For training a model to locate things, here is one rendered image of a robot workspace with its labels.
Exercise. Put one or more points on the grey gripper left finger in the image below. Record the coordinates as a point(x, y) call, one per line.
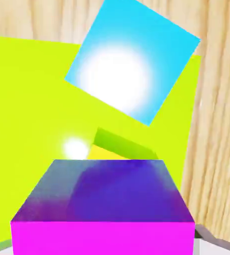
point(1, 249)

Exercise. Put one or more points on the small cyan cube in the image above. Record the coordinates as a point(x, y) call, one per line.
point(146, 59)

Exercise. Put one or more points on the large yellow-green box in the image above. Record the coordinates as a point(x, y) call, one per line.
point(27, 119)

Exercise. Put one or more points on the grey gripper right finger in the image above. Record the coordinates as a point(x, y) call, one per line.
point(210, 245)

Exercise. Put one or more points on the small magenta cube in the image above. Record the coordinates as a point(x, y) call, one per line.
point(106, 237)

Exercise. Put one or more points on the small yellow cube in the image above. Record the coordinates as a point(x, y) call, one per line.
point(122, 145)

